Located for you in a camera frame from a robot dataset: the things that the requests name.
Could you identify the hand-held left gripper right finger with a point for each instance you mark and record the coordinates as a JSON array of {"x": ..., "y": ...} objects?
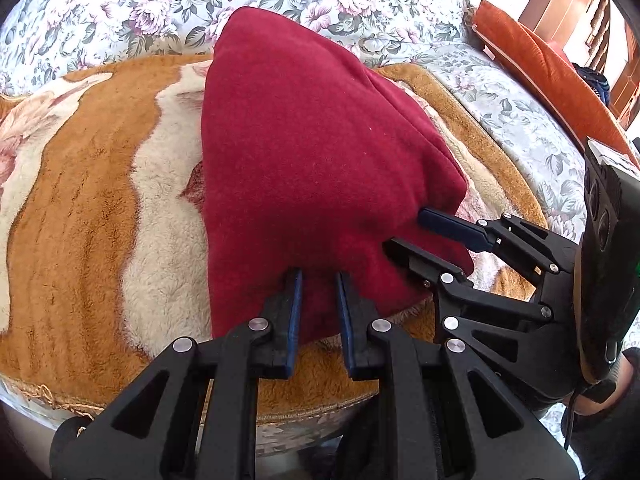
[{"x": 347, "y": 325}]

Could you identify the dark red pillow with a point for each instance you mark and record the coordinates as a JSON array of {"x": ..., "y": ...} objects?
[{"x": 310, "y": 160}]

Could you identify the floral bedspread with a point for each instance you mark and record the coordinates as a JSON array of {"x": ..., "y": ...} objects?
[{"x": 150, "y": 0}]

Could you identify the dark blue cloth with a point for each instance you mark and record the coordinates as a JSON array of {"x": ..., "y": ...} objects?
[{"x": 592, "y": 80}]

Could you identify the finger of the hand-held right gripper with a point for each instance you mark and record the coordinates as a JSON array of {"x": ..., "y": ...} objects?
[
  {"x": 450, "y": 225},
  {"x": 425, "y": 265}
]

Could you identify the orange and cream plush blanket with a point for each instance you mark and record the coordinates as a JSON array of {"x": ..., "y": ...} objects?
[{"x": 75, "y": 235}]

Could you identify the person's right forearm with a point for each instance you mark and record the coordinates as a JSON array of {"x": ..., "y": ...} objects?
[{"x": 610, "y": 435}]

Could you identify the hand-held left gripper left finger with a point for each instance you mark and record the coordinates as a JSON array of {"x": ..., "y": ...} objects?
[{"x": 295, "y": 320}]

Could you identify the orange cushion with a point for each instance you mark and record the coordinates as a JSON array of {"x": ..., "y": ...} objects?
[{"x": 545, "y": 75}]

